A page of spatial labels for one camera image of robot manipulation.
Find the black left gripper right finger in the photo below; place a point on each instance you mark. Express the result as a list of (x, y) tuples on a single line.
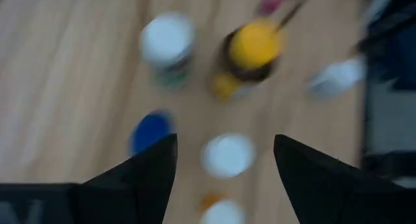
[(325, 191)]

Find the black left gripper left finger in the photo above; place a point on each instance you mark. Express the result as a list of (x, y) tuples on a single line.
[(139, 191)]

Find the blue cap bottle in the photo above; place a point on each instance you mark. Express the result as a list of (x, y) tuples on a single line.
[(148, 130)]

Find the orange label bottle white cap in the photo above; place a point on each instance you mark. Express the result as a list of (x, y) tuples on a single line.
[(222, 214)]

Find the small white bottle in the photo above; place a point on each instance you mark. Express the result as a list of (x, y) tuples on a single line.
[(227, 156), (334, 78)]

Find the green label bottle white cap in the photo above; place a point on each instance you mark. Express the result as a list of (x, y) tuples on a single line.
[(167, 39)]

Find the amber bottle yellow cap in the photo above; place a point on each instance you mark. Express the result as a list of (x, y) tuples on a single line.
[(255, 43)]

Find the pink bottle white cap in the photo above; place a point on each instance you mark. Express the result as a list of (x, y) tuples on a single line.
[(271, 3)]

